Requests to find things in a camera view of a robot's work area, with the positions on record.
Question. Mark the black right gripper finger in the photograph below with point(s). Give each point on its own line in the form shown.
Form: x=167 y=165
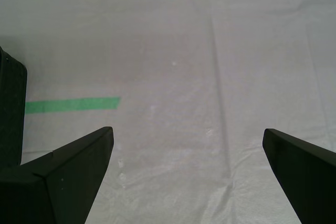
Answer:
x=307 y=179
x=52 y=187

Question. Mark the black perforated plastic basket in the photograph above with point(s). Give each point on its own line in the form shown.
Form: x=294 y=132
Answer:
x=11 y=108

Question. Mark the long green tape strip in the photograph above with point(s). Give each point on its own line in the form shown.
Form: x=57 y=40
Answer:
x=73 y=104

